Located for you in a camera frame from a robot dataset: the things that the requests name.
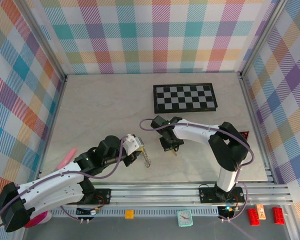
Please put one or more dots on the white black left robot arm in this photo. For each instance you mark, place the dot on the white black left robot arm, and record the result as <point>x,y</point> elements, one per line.
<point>52,197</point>

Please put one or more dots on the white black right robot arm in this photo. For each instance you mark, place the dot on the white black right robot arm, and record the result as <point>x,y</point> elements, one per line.
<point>190,136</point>

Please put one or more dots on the pink marker pen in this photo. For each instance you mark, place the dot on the pink marker pen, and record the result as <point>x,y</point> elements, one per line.
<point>67,157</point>

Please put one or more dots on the black white chessboard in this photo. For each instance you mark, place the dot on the black white chessboard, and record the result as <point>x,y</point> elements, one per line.
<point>185,97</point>

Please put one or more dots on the orange toy brick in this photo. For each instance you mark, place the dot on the orange toy brick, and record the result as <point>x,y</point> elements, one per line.
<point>129,214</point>

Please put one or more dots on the black electronics board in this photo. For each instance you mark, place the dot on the black electronics board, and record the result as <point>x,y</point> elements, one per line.
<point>87,212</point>
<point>226,210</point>

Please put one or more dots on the red black triangle piece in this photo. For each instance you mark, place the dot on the red black triangle piece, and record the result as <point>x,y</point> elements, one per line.
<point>244,135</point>

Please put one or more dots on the mint green alarm clock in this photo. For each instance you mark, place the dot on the mint green alarm clock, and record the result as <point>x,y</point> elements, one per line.
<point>184,218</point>

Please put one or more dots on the pink round container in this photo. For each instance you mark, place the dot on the pink round container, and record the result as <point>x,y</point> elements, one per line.
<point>40,218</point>

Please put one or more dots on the red toy brick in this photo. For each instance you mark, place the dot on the red toy brick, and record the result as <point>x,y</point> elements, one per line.
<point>254,217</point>
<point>279,215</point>

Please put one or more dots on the small wooden printed block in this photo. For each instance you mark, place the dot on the small wooden printed block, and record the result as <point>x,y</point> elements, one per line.
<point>261,212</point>

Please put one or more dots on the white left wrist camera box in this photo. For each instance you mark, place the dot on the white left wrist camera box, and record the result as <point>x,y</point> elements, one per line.
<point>132,143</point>

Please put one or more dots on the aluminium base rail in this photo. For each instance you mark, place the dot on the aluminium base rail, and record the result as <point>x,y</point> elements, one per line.
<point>152,193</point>

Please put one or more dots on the aluminium side rail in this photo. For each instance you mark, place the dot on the aluminium side rail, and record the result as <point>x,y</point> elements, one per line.
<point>256,125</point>
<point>52,125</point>

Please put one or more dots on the aluminium frame post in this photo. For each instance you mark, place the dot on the aluminium frame post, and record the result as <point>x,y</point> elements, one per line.
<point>263,37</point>
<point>45,42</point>

